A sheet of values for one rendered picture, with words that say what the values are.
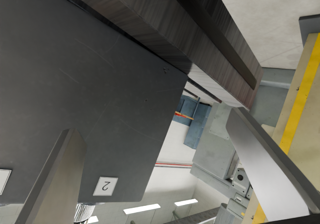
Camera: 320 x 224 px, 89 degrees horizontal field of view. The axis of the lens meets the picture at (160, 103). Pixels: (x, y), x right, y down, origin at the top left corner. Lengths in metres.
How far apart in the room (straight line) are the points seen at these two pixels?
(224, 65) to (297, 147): 1.30
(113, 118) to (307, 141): 1.41
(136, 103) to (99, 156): 0.07
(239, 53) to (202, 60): 0.09
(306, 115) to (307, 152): 0.25
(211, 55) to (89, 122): 0.16
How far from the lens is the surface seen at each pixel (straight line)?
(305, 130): 1.51
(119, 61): 0.18
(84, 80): 0.18
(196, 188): 10.33
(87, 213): 0.29
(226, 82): 0.25
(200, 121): 7.20
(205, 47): 0.20
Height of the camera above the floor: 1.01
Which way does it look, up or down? 2 degrees down
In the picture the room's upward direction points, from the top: 159 degrees counter-clockwise
